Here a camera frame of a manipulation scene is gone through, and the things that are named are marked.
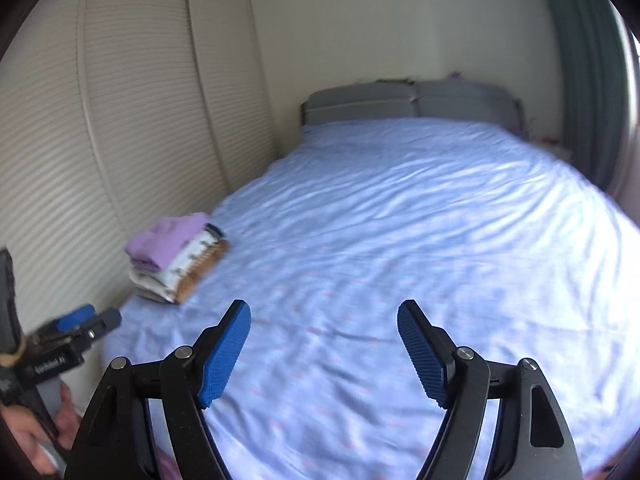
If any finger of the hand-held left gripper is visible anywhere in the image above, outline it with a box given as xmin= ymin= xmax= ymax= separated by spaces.
xmin=70 ymin=309 xmax=123 ymax=353
xmin=52 ymin=304 xmax=98 ymax=335

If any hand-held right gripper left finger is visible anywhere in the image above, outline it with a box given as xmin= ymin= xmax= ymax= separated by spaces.
xmin=65 ymin=299 xmax=252 ymax=480

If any teal curtain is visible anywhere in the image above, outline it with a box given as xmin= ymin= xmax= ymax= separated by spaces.
xmin=532 ymin=0 xmax=633 ymax=193

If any folded beige garment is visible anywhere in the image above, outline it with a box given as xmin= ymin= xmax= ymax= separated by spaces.
xmin=129 ymin=262 xmax=177 ymax=303

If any beige louvered wardrobe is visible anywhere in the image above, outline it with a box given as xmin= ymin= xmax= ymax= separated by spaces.
xmin=0 ymin=0 xmax=278 ymax=321

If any folded white patterned garment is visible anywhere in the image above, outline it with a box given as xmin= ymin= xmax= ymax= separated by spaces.
xmin=157 ymin=225 xmax=223 ymax=288

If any bed with blue sheet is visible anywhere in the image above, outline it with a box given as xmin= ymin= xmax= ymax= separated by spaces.
xmin=100 ymin=117 xmax=640 ymax=480

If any person's left hand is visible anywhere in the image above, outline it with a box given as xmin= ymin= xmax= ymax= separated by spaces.
xmin=0 ymin=382 xmax=78 ymax=476

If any grey padded headboard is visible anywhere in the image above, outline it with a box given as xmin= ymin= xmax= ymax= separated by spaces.
xmin=300 ymin=80 xmax=525 ymax=131

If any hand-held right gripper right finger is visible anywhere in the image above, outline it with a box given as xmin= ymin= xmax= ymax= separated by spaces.
xmin=396 ymin=299 xmax=583 ymax=480

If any purple sweatshirt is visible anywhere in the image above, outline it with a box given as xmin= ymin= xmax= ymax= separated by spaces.
xmin=125 ymin=211 xmax=211 ymax=268

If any folded brown garment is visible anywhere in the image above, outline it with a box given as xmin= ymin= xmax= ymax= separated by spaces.
xmin=175 ymin=240 xmax=230 ymax=305

